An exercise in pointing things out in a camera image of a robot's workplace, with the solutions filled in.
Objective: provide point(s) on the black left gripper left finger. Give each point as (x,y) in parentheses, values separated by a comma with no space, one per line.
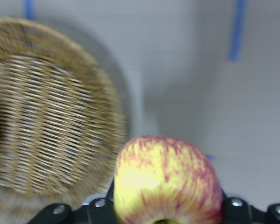
(97,209)

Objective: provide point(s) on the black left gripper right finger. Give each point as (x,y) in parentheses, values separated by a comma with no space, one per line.
(236,210)

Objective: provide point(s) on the yellow red striped apple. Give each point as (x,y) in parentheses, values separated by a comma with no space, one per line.
(162,180)

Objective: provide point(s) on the woven wicker basket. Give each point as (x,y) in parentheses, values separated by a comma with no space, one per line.
(61,118)

